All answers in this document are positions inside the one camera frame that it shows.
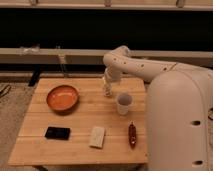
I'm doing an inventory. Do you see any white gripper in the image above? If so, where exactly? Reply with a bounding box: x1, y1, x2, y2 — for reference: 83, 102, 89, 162
102, 67, 121, 89

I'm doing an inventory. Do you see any red chili pepper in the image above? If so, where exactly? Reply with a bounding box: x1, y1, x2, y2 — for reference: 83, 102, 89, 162
128, 122, 137, 149

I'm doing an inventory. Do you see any wooden table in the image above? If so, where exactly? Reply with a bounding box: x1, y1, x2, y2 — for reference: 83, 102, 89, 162
8, 78, 147, 166

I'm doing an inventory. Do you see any orange ceramic bowl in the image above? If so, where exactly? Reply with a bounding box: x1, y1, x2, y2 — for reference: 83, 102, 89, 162
46, 85, 79, 112

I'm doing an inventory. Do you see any black cable on floor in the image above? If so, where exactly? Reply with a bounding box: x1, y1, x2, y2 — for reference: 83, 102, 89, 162
0, 83, 12, 99

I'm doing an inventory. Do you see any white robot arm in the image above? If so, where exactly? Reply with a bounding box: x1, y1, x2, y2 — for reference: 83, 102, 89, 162
103, 46, 213, 171

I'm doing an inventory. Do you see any small clear bottle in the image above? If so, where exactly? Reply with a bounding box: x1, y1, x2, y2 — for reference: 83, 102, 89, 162
103, 83, 112, 97

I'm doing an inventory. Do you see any white rectangular sponge block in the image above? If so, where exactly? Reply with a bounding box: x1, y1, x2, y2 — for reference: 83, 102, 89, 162
89, 127, 105, 148

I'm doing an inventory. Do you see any black rectangular box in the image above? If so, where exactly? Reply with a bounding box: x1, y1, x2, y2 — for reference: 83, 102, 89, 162
45, 127, 71, 140

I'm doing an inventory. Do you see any translucent plastic cup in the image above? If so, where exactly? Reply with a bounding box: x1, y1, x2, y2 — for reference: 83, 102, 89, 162
116, 93, 133, 116

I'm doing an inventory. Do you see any clear plastic bag on ledge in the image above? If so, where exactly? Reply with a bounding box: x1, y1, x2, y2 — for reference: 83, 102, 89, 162
20, 45, 40, 55

